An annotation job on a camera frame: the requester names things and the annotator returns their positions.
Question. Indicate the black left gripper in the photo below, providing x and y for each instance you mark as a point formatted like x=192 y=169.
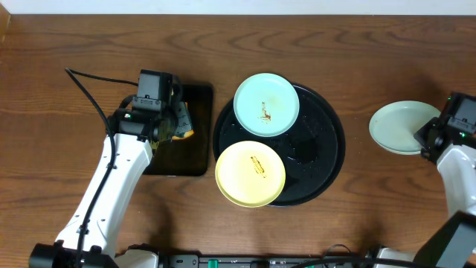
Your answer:
x=182 y=121

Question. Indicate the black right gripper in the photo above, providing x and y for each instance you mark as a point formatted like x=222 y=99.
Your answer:
x=423 y=135

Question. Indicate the green plate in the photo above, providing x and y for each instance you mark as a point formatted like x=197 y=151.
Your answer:
x=266 y=104
x=393 y=126

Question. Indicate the yellow plate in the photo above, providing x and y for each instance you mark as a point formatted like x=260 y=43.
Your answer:
x=250 y=174

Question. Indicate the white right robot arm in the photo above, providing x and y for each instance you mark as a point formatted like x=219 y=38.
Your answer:
x=453 y=153

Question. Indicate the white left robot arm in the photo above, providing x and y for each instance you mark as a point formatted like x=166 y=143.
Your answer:
x=89 y=239

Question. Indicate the black rectangular tray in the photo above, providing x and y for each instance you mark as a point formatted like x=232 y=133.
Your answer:
x=189 y=156

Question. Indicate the black round tray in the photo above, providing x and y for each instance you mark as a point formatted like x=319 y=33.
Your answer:
x=312 y=150

